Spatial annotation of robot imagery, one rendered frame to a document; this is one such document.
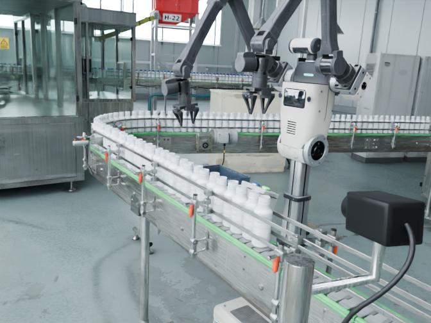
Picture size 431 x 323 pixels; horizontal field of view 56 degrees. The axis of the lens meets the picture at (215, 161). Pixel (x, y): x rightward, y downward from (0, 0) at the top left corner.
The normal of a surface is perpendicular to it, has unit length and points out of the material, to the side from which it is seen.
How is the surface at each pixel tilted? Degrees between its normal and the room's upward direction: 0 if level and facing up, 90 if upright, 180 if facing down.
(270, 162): 90
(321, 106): 90
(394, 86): 90
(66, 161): 90
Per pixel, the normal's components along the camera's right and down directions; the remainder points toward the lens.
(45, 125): 0.55, 0.22
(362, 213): -0.97, 0.01
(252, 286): -0.83, 0.09
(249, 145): 0.26, 0.24
